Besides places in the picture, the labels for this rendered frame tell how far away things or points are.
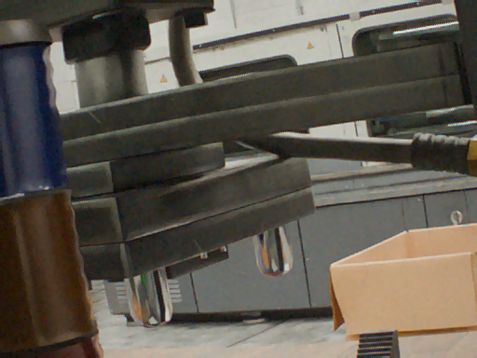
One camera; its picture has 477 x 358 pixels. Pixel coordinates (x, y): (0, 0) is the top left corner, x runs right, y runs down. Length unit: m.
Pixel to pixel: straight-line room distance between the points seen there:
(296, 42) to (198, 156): 5.14
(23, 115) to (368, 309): 2.72
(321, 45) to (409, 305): 2.92
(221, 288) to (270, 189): 5.57
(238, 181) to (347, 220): 5.07
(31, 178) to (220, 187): 0.29
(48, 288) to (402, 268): 2.64
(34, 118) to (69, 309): 0.04
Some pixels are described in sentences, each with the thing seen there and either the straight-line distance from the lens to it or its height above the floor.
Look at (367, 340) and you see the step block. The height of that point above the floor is 0.98.
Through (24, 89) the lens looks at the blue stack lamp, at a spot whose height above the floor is 1.18.
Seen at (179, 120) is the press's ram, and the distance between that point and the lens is 0.47.
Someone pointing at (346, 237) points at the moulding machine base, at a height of 0.47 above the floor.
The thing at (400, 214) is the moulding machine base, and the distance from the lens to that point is 5.45.
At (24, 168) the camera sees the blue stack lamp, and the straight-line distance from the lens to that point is 0.23.
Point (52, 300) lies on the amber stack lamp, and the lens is 0.24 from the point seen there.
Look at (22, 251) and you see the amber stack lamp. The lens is 0.23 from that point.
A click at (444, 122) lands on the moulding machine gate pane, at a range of 5.26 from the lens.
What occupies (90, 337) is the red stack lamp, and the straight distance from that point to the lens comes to 0.24.
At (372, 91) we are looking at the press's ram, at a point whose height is 1.17.
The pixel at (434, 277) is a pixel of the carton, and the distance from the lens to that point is 2.83.
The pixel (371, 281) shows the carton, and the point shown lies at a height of 0.67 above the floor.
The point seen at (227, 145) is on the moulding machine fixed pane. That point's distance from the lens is 5.98.
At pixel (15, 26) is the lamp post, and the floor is 1.19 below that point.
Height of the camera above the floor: 1.16
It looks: 3 degrees down
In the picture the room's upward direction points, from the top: 9 degrees counter-clockwise
